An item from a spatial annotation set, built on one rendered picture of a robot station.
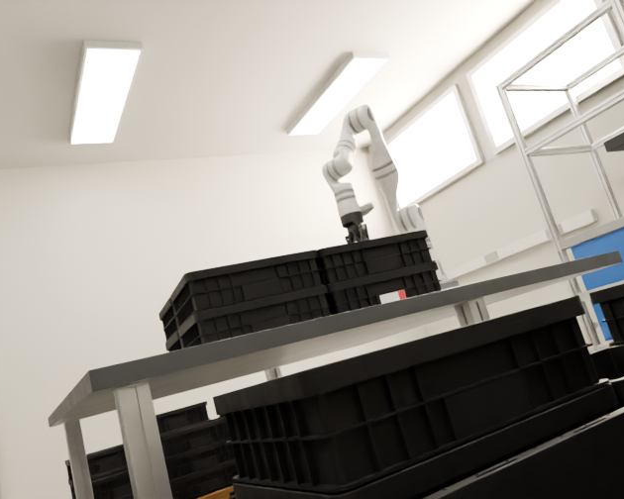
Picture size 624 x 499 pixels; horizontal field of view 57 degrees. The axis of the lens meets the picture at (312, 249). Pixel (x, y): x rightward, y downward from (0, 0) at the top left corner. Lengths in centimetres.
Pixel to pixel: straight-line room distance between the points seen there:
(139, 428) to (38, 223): 399
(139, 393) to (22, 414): 361
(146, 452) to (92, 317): 374
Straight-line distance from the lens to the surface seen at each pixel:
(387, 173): 218
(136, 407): 120
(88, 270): 498
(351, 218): 187
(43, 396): 479
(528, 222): 495
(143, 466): 119
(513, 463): 50
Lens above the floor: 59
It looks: 12 degrees up
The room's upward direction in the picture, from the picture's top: 16 degrees counter-clockwise
